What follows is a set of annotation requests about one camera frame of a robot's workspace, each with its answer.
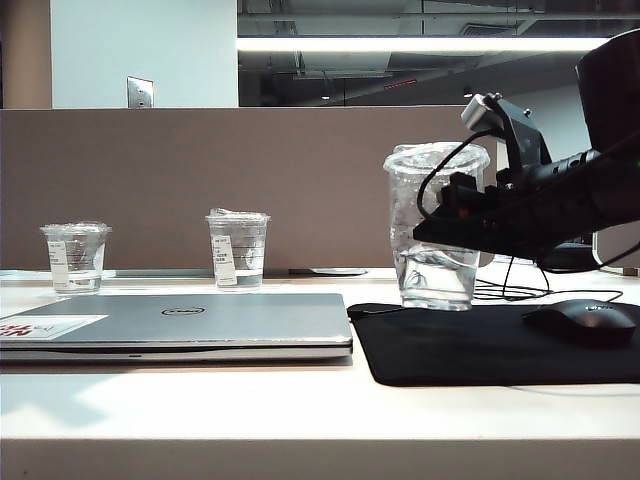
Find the long white ceiling light strip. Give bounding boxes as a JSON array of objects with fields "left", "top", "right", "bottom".
[{"left": 236, "top": 37, "right": 619, "bottom": 53}]

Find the short clear cup with label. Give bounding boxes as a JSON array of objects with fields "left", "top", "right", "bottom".
[{"left": 39, "top": 219, "right": 113, "bottom": 295}]

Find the wide brown desk divider panel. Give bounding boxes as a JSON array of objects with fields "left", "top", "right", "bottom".
[{"left": 0, "top": 106, "right": 501, "bottom": 272}]

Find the thin black mouse cable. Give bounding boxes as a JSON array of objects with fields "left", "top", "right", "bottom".
[{"left": 349, "top": 254, "right": 624, "bottom": 316}]

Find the grey right divider panel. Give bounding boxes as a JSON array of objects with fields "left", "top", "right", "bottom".
[{"left": 592, "top": 228, "right": 640, "bottom": 277}]

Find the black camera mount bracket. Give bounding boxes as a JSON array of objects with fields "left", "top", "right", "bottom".
[{"left": 493, "top": 98, "right": 554, "bottom": 177}]

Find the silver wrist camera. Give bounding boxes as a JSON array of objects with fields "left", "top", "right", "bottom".
[{"left": 460, "top": 93, "right": 503, "bottom": 133}]

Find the grey flat divider foot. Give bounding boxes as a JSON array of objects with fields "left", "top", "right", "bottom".
[{"left": 288, "top": 268, "right": 369, "bottom": 278}]

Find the black round pouch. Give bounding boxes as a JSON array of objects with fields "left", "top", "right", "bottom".
[{"left": 541, "top": 242, "right": 604, "bottom": 274}]

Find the black mouse pad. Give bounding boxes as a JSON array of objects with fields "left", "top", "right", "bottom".
[{"left": 346, "top": 301, "right": 640, "bottom": 389}]

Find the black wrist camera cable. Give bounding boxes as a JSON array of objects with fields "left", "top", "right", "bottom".
[{"left": 416, "top": 129, "right": 490, "bottom": 222}]

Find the tall clear plastic cup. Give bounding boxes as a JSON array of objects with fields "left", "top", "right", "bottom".
[{"left": 383, "top": 141, "right": 491, "bottom": 312}]

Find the medium clear cup with label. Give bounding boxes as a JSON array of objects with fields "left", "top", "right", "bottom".
[{"left": 204, "top": 208, "right": 272, "bottom": 291}]

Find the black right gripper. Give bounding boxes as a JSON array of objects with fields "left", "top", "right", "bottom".
[{"left": 412, "top": 148, "right": 612, "bottom": 263}]

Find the silver Dell laptop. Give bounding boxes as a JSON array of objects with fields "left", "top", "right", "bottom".
[{"left": 0, "top": 293, "right": 354, "bottom": 365}]

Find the metal wall switch plate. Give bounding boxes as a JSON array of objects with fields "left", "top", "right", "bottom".
[{"left": 126, "top": 76, "right": 155, "bottom": 109}]

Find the black computer mouse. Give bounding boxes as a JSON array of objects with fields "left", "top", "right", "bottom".
[{"left": 522, "top": 299, "right": 637, "bottom": 346}]

